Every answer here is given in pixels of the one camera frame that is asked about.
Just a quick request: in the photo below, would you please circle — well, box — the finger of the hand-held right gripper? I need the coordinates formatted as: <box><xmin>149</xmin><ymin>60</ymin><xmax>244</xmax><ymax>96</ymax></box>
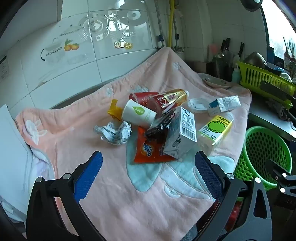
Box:
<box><xmin>265</xmin><ymin>159</ymin><xmax>291</xmax><ymax>177</ymax></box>
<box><xmin>274</xmin><ymin>171</ymin><xmax>296</xmax><ymax>194</ymax></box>

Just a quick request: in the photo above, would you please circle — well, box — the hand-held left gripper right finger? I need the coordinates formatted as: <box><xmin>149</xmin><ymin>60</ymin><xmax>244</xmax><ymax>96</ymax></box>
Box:
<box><xmin>194</xmin><ymin>151</ymin><xmax>272</xmax><ymax>241</ymax></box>

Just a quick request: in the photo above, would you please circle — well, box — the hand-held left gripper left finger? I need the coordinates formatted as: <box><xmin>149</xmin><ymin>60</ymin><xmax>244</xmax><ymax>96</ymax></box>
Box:
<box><xmin>26</xmin><ymin>151</ymin><xmax>109</xmax><ymax>241</ymax></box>

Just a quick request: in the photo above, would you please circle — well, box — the green plastic basket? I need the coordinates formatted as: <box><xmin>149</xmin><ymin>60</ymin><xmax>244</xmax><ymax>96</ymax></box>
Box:
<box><xmin>233</xmin><ymin>126</ymin><xmax>292</xmax><ymax>192</ymax></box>

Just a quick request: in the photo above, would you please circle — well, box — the white paper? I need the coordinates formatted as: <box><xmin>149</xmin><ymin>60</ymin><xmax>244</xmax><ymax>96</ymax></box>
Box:
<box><xmin>94</xmin><ymin>122</ymin><xmax>132</xmax><ymax>146</ymax></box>

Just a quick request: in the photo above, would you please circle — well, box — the clear bottle yellow green label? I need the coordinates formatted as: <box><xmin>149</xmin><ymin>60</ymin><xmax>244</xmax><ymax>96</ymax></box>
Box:
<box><xmin>198</xmin><ymin>112</ymin><xmax>234</xmax><ymax>156</ymax></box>

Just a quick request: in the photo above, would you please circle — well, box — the white milk carton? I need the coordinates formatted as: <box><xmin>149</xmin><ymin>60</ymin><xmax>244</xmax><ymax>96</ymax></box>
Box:
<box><xmin>163</xmin><ymin>107</ymin><xmax>198</xmax><ymax>160</ymax></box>

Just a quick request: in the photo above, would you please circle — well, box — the orange snack packet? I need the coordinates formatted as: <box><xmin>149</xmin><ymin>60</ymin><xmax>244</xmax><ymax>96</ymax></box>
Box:
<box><xmin>134</xmin><ymin>126</ymin><xmax>176</xmax><ymax>164</ymax></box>

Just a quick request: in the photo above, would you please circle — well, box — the small black box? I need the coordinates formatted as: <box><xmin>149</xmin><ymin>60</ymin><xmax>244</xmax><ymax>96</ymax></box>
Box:
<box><xmin>144</xmin><ymin>111</ymin><xmax>176</xmax><ymax>138</ymax></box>

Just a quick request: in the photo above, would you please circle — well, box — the yellow snack wrapper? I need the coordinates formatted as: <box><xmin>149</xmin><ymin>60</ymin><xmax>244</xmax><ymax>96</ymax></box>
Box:
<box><xmin>107</xmin><ymin>99</ymin><xmax>123</xmax><ymax>121</ymax></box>

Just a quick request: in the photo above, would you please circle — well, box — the white plastic lid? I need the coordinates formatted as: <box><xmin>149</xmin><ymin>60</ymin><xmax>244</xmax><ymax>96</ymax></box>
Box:
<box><xmin>187</xmin><ymin>97</ymin><xmax>210</xmax><ymax>113</ymax></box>

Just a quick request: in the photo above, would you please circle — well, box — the blue white small carton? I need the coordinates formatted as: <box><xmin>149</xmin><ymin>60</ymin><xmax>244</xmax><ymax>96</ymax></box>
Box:
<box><xmin>207</xmin><ymin>95</ymin><xmax>241</xmax><ymax>116</ymax></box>

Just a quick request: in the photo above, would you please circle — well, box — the white paper cup green leaf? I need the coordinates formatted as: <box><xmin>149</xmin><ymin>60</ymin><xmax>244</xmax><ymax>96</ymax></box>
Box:
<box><xmin>121</xmin><ymin>100</ymin><xmax>158</xmax><ymax>128</ymax></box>

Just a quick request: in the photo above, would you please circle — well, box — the red gold drink bottle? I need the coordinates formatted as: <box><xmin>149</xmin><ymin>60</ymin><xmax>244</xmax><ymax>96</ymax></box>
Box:
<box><xmin>150</xmin><ymin>89</ymin><xmax>190</xmax><ymax>116</ymax></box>

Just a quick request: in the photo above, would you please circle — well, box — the pink printed blanket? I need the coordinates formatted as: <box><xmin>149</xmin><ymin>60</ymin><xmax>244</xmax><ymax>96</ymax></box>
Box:
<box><xmin>14</xmin><ymin>46</ymin><xmax>252</xmax><ymax>241</ymax></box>

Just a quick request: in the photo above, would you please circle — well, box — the red basin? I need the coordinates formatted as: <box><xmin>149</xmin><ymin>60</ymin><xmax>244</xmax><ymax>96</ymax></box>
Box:
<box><xmin>228</xmin><ymin>200</ymin><xmax>243</xmax><ymax>232</ymax></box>

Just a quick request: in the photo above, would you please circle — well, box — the grey brown rag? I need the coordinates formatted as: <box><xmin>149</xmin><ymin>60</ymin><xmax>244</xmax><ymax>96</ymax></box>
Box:
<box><xmin>266</xmin><ymin>98</ymin><xmax>292</xmax><ymax>121</ymax></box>

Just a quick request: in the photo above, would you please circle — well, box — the steel cleaver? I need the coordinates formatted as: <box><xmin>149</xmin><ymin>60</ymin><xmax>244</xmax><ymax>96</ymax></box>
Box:
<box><xmin>261</xmin><ymin>80</ymin><xmax>296</xmax><ymax>101</ymax></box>

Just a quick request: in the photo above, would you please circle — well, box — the white board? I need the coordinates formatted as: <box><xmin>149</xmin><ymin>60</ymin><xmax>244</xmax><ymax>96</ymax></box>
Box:
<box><xmin>0</xmin><ymin>104</ymin><xmax>33</xmax><ymax>216</ymax></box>

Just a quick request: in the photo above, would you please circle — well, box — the white plate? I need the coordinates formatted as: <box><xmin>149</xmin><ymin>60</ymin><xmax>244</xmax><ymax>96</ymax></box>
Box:
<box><xmin>203</xmin><ymin>77</ymin><xmax>233</xmax><ymax>90</ymax></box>

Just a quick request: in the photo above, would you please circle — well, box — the lime green dish rack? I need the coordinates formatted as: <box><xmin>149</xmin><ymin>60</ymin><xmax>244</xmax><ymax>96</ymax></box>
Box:
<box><xmin>238</xmin><ymin>61</ymin><xmax>296</xmax><ymax>109</ymax></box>

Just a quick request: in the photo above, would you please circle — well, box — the light blue bottle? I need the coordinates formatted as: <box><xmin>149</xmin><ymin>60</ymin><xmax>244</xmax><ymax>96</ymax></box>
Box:
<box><xmin>232</xmin><ymin>65</ymin><xmax>241</xmax><ymax>82</ymax></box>

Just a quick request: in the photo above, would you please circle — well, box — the metal pot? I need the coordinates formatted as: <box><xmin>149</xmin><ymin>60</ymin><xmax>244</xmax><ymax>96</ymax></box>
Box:
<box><xmin>243</xmin><ymin>52</ymin><xmax>269</xmax><ymax>67</ymax></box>

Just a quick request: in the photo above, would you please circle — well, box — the potted plant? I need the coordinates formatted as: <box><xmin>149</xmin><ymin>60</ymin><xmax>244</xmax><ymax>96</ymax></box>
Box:
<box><xmin>282</xmin><ymin>36</ymin><xmax>296</xmax><ymax>70</ymax></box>

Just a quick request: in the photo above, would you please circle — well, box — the pink plastic board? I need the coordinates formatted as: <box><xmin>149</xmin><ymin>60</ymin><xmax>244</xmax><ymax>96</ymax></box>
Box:
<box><xmin>208</xmin><ymin>44</ymin><xmax>219</xmax><ymax>61</ymax></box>

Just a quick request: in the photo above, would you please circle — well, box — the yellow pipe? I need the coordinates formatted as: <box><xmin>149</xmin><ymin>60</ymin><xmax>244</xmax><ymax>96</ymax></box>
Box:
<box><xmin>168</xmin><ymin>0</ymin><xmax>175</xmax><ymax>48</ymax></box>

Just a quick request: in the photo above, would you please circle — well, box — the black round object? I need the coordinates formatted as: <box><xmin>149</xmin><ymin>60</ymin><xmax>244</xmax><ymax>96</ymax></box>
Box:
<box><xmin>240</xmin><ymin>0</ymin><xmax>262</xmax><ymax>11</ymax></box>

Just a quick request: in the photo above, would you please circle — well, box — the metal hose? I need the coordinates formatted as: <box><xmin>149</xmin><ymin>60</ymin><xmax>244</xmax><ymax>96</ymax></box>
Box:
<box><xmin>155</xmin><ymin>0</ymin><xmax>164</xmax><ymax>48</ymax></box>
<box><xmin>173</xmin><ymin>11</ymin><xmax>184</xmax><ymax>51</ymax></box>

